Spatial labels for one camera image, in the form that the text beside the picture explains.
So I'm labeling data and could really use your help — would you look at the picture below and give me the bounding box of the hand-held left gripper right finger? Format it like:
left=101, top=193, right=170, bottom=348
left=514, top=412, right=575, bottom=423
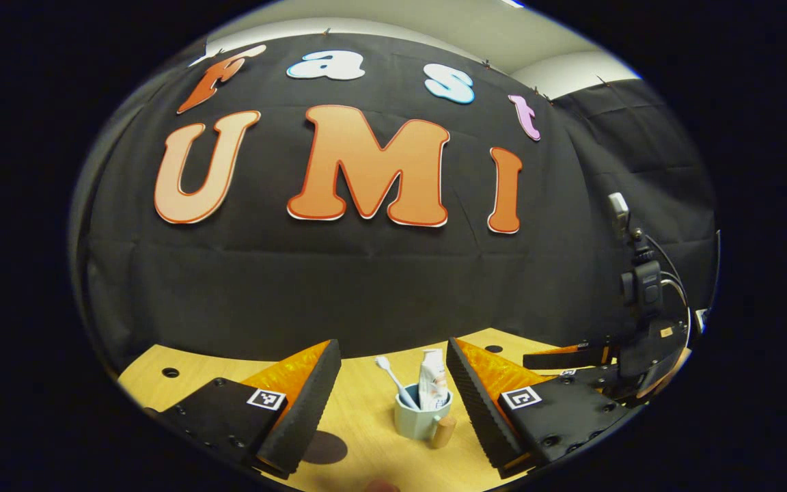
left=446, top=337, right=640, bottom=479

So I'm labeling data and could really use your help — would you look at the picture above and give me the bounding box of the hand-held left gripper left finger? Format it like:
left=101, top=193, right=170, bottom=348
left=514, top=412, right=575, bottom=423
left=154, top=338, right=343, bottom=479

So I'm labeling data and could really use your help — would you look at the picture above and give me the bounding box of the white toothpaste tube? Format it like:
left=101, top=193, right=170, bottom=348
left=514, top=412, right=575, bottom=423
left=418, top=348, right=450, bottom=411

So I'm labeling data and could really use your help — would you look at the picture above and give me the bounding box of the dark round coaster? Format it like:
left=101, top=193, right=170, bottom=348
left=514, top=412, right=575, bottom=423
left=301, top=430, right=348, bottom=465

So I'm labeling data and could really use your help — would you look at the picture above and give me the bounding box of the pale blue cup wooden handle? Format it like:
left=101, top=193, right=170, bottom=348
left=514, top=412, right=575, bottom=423
left=393, top=384, right=457, bottom=450

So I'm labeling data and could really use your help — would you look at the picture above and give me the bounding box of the white toothbrush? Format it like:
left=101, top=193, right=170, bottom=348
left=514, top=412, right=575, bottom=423
left=374, top=355, right=422, bottom=411

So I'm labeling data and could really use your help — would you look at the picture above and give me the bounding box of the wooden desktop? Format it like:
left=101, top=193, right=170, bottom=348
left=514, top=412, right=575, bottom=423
left=118, top=328, right=613, bottom=492

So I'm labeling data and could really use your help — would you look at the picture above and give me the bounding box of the black backdrop cloth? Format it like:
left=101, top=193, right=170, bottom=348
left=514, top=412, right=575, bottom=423
left=69, top=33, right=719, bottom=373

